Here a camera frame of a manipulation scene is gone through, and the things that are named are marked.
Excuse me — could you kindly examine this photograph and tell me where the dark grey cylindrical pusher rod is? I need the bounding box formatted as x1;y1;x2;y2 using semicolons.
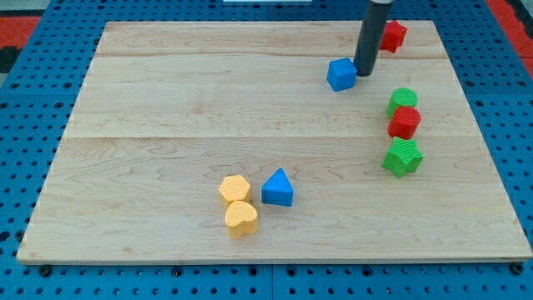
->
353;0;393;77

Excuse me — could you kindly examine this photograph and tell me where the light wooden board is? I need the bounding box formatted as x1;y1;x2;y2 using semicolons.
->
17;21;532;265

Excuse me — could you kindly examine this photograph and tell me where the blue cube block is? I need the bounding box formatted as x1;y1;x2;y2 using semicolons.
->
326;57;357;92

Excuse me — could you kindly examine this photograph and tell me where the green star block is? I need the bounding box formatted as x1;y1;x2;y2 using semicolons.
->
381;137;424;178

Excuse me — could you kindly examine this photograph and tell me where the green cylinder block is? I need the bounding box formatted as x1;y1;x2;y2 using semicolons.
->
386;87;418;118

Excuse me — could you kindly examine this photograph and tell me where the yellow heart block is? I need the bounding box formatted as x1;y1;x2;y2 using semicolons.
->
224;201;259;238

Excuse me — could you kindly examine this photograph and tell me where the yellow hexagon block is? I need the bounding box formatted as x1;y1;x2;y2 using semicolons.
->
218;175;252;208

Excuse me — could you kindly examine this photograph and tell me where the red cylinder block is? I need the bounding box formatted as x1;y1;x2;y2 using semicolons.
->
387;107;421;140

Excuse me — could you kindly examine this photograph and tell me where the blue triangle block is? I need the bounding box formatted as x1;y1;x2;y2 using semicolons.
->
262;168;293;207

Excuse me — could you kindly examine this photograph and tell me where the red star block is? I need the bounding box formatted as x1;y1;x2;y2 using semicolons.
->
380;20;408;53

